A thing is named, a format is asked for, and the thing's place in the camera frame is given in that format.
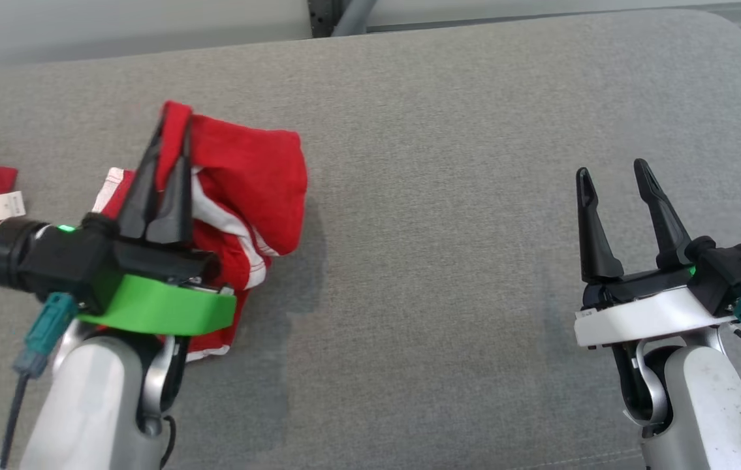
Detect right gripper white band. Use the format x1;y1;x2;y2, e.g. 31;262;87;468
574;158;738;347

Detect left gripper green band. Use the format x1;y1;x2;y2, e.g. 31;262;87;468
75;119;238;337

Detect black metal bracket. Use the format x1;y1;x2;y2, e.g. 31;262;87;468
307;0;346;39

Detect grey metal pole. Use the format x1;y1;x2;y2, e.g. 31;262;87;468
331;0;379;38

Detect left arm cable teal plug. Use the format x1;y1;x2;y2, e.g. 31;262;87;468
0;292;78;470

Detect red shorts white stripes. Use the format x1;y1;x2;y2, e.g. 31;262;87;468
91;100;310;364

